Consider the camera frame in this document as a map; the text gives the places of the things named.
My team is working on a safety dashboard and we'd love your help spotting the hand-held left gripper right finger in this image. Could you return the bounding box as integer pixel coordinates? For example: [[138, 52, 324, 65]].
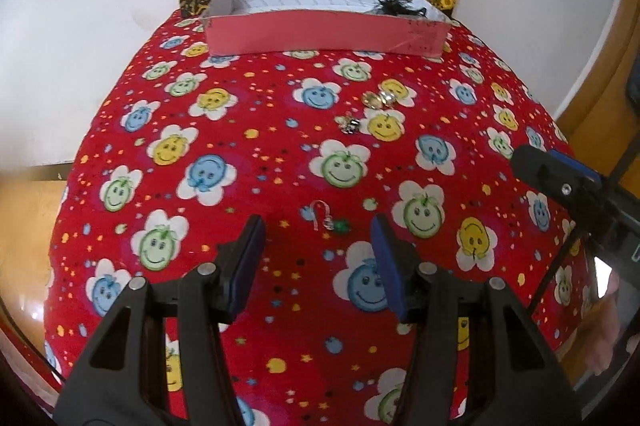
[[370, 212, 583, 426]]

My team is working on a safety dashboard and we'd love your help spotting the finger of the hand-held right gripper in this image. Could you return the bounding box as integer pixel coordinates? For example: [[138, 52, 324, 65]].
[[547, 149, 601, 183], [510, 145, 598, 209]]

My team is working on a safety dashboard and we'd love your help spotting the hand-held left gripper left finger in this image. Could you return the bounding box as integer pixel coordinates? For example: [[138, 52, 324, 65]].
[[52, 214, 267, 426]]

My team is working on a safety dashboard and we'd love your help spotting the green hook earring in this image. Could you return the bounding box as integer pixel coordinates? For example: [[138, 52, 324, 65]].
[[309, 200, 352, 238]]

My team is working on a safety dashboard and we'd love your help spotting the black feather hair accessory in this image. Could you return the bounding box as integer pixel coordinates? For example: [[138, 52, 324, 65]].
[[369, 0, 427, 18]]

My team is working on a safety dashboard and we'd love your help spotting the pink cardboard box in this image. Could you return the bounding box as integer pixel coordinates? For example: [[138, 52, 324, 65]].
[[202, 0, 454, 60]]

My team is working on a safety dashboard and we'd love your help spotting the person's right hand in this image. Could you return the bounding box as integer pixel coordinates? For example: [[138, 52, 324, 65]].
[[584, 275, 627, 378]]

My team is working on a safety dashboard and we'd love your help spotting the wooden door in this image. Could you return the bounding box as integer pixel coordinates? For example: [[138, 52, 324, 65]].
[[554, 0, 640, 169]]

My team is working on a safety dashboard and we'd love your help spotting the red smiley flower cloth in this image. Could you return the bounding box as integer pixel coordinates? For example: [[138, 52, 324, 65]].
[[42, 6, 603, 426]]

